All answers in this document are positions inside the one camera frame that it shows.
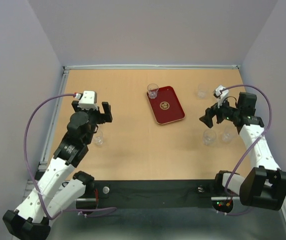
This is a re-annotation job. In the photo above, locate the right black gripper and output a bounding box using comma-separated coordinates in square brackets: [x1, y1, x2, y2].
[198, 95, 241, 128]

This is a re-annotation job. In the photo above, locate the clear faceted glass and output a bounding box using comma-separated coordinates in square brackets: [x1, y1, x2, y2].
[147, 83, 159, 99]

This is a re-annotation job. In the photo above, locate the clear glass near left arm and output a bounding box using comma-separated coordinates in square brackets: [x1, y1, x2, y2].
[92, 130, 104, 146]

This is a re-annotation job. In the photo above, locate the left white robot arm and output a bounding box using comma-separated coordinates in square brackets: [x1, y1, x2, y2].
[2, 101, 112, 240]

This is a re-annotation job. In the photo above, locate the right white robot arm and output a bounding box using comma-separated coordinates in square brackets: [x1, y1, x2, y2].
[200, 90, 286, 211]

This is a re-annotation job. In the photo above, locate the red lacquer tray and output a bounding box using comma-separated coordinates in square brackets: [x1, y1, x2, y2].
[146, 86, 185, 125]

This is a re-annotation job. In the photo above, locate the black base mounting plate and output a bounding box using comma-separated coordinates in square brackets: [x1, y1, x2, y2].
[76, 179, 229, 210]

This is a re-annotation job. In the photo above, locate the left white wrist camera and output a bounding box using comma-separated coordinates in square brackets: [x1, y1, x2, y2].
[78, 91, 98, 110]

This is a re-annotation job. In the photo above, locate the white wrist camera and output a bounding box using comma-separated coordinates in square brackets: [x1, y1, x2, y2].
[78, 91, 98, 110]
[213, 85, 229, 108]

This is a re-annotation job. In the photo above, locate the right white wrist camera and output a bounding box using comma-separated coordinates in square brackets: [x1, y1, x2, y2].
[213, 85, 229, 108]

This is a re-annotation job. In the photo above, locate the left aluminium side rail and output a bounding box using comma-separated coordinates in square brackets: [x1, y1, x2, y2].
[23, 69, 69, 194]

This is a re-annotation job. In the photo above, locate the aluminium table edge rail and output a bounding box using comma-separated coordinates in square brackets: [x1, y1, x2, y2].
[63, 64, 239, 70]

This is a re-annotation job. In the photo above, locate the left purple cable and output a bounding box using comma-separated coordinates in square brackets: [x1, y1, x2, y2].
[23, 92, 118, 220]

